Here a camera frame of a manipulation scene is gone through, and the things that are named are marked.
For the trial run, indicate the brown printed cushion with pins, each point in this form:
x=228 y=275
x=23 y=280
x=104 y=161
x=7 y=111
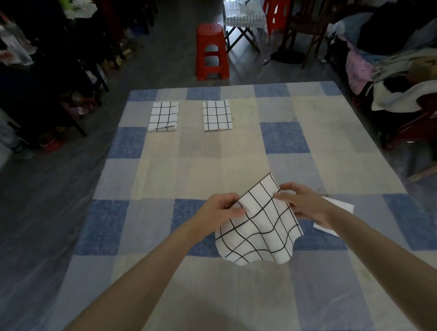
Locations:
x=430 y=68

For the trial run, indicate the pink blanket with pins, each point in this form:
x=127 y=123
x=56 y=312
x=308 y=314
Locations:
x=359 y=71

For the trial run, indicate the wooden bench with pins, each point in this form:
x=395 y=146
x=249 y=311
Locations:
x=433 y=171

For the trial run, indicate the person's left forearm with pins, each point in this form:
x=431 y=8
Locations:
x=119 y=301

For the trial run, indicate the white pillow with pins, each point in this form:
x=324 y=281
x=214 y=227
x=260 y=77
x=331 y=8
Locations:
x=404 y=96

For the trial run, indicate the person's left hand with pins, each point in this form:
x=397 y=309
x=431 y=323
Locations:
x=216 y=216

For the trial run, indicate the small red bowl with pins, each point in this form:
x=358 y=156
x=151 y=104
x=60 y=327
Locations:
x=52 y=143

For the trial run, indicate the brown carved wooden chair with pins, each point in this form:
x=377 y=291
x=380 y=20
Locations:
x=309 y=23

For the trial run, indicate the plain white cloth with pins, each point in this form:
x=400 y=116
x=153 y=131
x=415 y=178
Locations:
x=342 y=207

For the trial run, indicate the red hanging fabric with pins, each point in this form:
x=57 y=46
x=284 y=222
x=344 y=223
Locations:
x=109 y=18

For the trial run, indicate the white plastic item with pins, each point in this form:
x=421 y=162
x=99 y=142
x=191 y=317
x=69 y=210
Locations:
x=80 y=9

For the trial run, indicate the person's right hand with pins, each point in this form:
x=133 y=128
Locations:
x=311 y=205

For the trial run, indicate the black low table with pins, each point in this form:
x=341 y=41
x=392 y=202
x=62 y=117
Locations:
x=30 y=94

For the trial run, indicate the clear glass bottle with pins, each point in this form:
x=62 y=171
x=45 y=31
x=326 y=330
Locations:
x=9 y=140

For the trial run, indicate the heap of mixed footwear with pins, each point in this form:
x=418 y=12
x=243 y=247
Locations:
x=81 y=104

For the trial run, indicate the dark sofa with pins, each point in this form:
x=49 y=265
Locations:
x=399 y=27

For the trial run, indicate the folding table with checked cover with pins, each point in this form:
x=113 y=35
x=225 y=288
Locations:
x=243 y=16

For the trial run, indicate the white black-checked cloth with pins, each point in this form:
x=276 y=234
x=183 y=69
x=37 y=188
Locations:
x=261 y=239
x=163 y=117
x=217 y=115

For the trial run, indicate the blue beige plaid tablecloth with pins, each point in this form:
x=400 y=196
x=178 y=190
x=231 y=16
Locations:
x=203 y=164

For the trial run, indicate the black shoes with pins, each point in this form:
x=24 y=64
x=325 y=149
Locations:
x=287 y=56

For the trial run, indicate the person's right forearm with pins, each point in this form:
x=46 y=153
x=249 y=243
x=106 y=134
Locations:
x=397 y=266

